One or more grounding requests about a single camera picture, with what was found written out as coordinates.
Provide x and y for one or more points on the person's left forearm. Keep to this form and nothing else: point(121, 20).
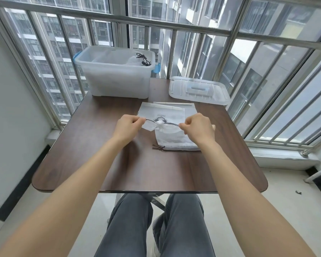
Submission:
point(69, 198)

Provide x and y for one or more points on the person's left fingers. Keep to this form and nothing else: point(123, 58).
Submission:
point(139, 122)

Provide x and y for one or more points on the printed clear plastic bag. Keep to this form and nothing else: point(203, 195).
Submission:
point(152, 111)

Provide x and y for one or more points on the translucent storage box lid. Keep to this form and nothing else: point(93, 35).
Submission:
point(198, 90)

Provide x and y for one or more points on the person's leg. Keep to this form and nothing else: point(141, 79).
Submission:
point(128, 227)
point(184, 227)

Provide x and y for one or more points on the person's right hand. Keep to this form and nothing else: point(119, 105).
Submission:
point(202, 131)

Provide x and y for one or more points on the translucent plastic storage box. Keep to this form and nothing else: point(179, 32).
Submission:
point(115, 77)

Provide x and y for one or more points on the person's right fingers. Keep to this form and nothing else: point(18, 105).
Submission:
point(184, 127)

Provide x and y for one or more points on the plain clear plastic bag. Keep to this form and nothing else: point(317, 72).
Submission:
point(189, 109)

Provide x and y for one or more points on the white pipe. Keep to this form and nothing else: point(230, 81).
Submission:
point(317, 176)

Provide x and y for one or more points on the person's right forearm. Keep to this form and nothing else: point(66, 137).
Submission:
point(243, 200)

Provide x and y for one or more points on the blue box latch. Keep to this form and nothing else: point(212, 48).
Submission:
point(157, 68)
point(77, 57)

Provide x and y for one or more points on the metal table leg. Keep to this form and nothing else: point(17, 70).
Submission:
point(158, 202)

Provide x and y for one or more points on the white pouch in plastic wrap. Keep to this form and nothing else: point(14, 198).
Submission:
point(135, 62)

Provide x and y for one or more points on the person's left leg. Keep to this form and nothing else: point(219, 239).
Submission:
point(128, 227)

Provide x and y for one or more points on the person's right leg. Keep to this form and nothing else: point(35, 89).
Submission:
point(184, 227)

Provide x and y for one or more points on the person's left hand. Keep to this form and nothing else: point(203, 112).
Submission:
point(125, 129)

